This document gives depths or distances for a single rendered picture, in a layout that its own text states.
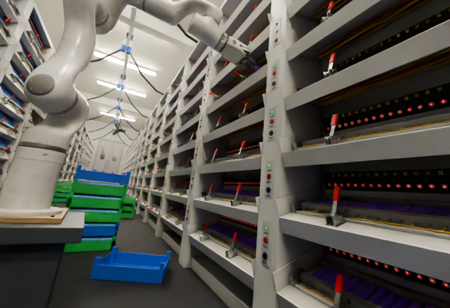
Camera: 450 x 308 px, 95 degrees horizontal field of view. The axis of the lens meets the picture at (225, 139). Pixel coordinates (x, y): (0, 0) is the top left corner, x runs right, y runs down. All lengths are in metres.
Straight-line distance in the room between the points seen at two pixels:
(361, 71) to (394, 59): 0.07
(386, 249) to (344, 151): 0.20
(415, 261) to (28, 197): 0.90
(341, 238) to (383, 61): 0.39
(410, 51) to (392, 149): 0.20
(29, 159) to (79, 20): 0.49
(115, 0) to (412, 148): 1.07
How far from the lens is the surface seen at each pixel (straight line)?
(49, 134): 0.82
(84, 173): 1.52
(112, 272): 1.17
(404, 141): 0.51
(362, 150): 0.53
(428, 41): 0.57
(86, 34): 0.96
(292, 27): 0.94
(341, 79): 0.62
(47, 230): 0.72
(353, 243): 0.54
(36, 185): 0.81
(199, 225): 1.30
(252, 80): 0.96
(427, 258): 0.49
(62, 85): 0.81
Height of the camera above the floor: 0.41
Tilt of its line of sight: 15 degrees up
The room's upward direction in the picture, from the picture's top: 6 degrees clockwise
